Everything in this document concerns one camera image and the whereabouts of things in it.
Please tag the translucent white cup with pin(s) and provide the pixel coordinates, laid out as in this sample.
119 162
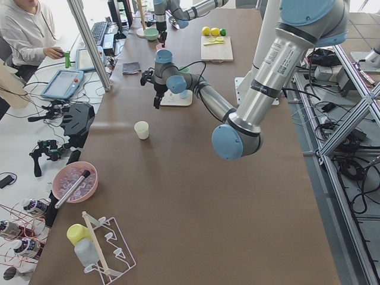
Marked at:
86 252

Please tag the seated person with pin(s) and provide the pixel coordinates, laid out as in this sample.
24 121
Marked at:
28 28

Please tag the green bowl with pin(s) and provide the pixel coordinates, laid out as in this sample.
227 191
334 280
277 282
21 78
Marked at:
151 34

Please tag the blue cup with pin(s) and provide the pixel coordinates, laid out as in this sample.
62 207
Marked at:
183 94

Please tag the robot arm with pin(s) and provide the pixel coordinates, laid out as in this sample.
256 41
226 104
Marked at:
301 25
181 17

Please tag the blue teach pendant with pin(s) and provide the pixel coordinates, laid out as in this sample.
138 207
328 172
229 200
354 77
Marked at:
63 84

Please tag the yellow cup on rack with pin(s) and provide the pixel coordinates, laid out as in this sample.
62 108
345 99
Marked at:
77 232

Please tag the yellow plastic knife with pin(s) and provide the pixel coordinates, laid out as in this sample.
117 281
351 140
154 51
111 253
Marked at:
212 43

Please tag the black keyboard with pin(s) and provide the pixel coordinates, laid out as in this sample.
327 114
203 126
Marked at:
98 32

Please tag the yellow lemon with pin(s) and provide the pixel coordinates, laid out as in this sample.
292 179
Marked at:
205 31
215 31

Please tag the green bottle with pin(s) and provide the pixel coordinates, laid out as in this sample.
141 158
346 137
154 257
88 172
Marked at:
67 59

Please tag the cream cup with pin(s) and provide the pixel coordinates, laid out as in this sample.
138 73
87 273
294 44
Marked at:
142 129

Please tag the pink bowl with ice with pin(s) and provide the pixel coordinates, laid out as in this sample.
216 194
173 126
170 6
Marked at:
69 175

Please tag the wooden cutting board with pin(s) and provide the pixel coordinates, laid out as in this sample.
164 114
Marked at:
217 53

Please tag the cream rabbit tray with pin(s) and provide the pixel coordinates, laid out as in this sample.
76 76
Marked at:
172 99

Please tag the aluminium frame post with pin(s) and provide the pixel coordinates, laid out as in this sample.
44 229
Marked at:
76 8

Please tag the metal tube tool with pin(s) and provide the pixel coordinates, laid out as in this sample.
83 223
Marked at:
72 189

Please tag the grey cloth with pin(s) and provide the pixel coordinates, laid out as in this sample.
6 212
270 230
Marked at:
131 68

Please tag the wooden stand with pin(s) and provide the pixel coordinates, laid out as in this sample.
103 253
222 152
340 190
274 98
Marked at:
141 31

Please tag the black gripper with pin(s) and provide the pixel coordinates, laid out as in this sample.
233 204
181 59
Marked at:
161 27
158 88

